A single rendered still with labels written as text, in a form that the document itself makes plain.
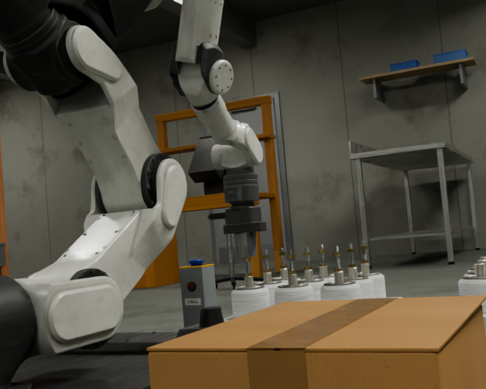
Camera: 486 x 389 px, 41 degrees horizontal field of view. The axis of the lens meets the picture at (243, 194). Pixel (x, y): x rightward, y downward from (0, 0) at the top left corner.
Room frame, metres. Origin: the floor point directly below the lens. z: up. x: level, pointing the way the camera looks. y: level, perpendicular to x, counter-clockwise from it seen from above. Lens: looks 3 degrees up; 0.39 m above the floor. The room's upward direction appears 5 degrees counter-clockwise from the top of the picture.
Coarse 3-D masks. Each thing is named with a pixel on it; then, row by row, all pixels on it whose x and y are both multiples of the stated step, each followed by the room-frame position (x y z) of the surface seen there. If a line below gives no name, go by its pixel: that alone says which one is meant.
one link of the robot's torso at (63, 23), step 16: (64, 16) 1.16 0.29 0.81; (48, 32) 1.13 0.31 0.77; (64, 32) 1.16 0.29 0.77; (32, 48) 1.13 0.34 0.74; (48, 48) 1.13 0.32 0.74; (64, 48) 1.15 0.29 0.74; (16, 64) 1.16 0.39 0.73; (32, 64) 1.15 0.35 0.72; (48, 64) 1.15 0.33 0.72; (64, 64) 1.15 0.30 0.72; (16, 80) 1.21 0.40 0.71; (32, 80) 1.19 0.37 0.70; (48, 80) 1.18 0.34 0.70; (64, 80) 1.18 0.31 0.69; (80, 80) 1.19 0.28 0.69
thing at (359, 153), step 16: (352, 144) 5.69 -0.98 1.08; (432, 144) 5.35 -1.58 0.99; (448, 144) 5.49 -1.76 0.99; (368, 160) 5.86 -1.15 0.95; (384, 160) 5.99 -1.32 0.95; (400, 160) 6.13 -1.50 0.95; (416, 160) 6.27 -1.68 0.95; (432, 160) 6.42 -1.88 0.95; (448, 160) 6.58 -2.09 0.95; (464, 160) 6.75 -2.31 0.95; (448, 208) 5.37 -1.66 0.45; (448, 224) 5.36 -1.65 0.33; (368, 240) 5.66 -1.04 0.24; (448, 240) 5.36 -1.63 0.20; (368, 256) 5.65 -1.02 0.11; (448, 256) 5.37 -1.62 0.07
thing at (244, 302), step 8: (264, 288) 1.65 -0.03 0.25; (232, 296) 1.65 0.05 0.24; (240, 296) 1.62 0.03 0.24; (248, 296) 1.62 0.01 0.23; (256, 296) 1.62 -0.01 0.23; (264, 296) 1.63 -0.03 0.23; (232, 304) 1.66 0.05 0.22; (240, 304) 1.63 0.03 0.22; (248, 304) 1.62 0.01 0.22; (256, 304) 1.62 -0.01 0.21; (264, 304) 1.63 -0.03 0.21; (232, 312) 1.66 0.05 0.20; (240, 312) 1.63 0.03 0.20; (248, 312) 1.62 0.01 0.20
